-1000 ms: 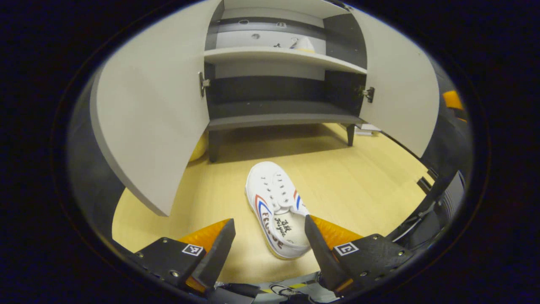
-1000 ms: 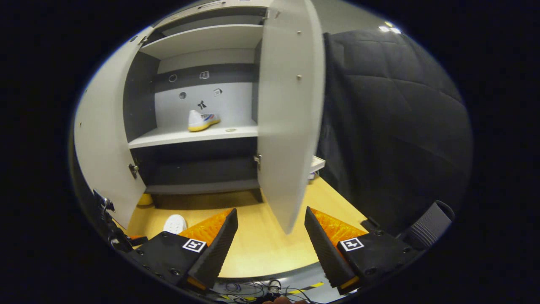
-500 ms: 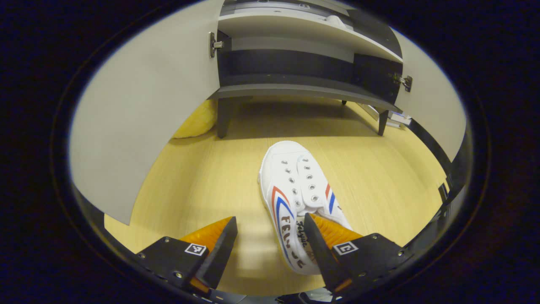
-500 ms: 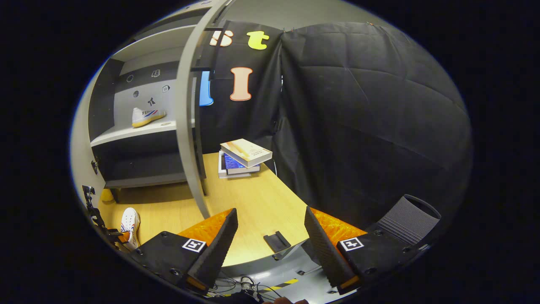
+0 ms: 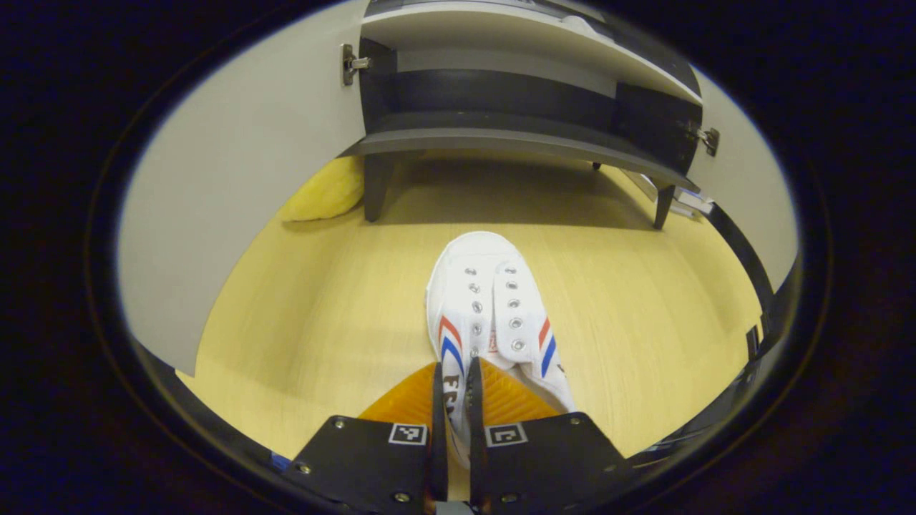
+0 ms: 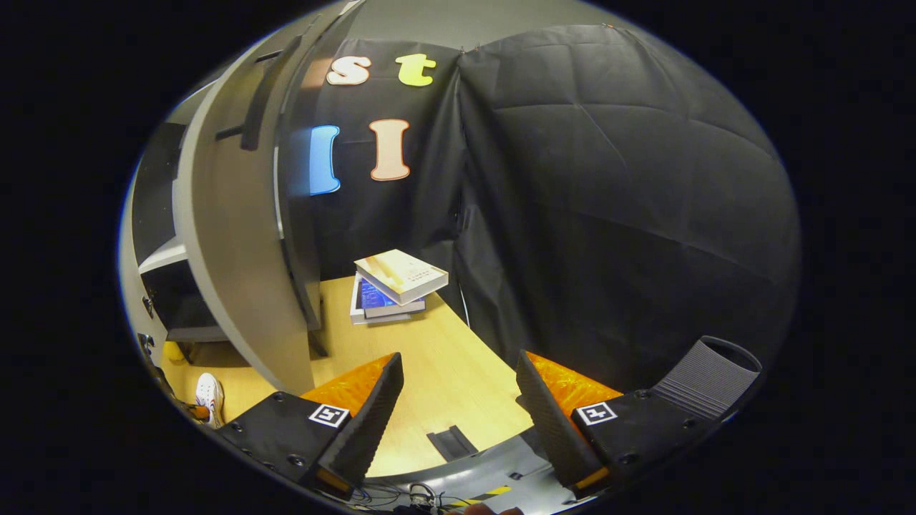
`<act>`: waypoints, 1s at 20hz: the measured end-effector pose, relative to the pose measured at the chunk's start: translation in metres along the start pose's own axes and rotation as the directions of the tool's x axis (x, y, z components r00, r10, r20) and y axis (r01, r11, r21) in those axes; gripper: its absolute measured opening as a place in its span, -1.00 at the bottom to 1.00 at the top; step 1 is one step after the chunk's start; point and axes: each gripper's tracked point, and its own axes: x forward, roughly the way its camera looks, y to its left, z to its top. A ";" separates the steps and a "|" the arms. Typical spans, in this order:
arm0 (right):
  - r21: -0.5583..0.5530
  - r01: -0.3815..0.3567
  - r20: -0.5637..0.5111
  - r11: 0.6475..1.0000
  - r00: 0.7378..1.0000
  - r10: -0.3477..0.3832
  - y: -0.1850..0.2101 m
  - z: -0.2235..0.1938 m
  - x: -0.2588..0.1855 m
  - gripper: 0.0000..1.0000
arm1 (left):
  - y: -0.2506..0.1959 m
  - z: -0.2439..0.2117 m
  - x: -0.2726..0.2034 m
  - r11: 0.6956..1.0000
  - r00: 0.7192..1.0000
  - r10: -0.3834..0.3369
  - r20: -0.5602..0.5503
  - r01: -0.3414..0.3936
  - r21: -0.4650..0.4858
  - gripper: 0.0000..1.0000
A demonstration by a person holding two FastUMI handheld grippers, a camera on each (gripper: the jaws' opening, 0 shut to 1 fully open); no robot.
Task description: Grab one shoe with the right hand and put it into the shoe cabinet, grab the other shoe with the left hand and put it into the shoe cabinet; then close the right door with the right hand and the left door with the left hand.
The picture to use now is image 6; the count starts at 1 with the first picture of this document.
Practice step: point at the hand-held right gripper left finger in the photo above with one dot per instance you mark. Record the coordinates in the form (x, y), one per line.
(372, 411)

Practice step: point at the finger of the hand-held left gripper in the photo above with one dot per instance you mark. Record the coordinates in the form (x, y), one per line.
(197, 413)

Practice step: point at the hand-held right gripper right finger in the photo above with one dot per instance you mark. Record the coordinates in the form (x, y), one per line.
(547, 422)

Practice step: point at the white shoe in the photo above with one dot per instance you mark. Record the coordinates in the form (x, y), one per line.
(209, 397)

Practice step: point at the grey shoe cabinet door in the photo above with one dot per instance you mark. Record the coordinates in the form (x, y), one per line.
(236, 250)

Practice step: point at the grey shoe cabinet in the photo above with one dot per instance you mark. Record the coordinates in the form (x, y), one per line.
(161, 214)

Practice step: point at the blue book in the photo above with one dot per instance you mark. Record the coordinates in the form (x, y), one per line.
(376, 297)

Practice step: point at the cream book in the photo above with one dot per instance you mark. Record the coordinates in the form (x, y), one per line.
(401, 275)

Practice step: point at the grey ribbed object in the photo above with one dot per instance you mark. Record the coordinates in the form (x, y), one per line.
(705, 375)

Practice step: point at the black backdrop cloth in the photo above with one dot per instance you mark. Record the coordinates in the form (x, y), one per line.
(608, 214)

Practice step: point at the black bracket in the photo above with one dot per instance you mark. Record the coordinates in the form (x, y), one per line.
(452, 443)

